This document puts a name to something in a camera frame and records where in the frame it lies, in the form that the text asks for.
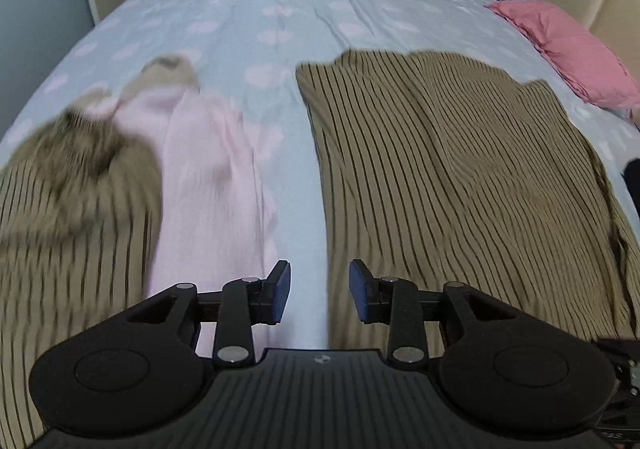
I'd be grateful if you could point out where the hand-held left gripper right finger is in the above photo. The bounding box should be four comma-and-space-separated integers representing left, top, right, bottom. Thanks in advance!
348, 258, 521, 370

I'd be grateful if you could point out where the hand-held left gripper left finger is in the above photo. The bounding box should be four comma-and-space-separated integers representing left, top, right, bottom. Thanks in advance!
122, 259, 292, 370

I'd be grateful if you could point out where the pale pink garment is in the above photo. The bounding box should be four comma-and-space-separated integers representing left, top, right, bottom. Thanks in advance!
90, 79, 278, 360

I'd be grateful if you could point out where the tan striped garment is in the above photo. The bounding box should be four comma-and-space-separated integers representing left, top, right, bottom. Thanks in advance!
0, 54, 201, 449
295, 48, 640, 362

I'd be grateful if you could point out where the black cloth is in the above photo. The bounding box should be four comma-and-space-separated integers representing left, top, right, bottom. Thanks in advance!
621, 159, 640, 225

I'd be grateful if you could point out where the bed with dotted sheet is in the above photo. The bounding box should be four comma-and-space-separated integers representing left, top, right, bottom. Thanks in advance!
0, 0, 640, 449

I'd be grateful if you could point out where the pink pillow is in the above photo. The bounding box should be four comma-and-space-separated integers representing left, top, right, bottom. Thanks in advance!
484, 0, 640, 110

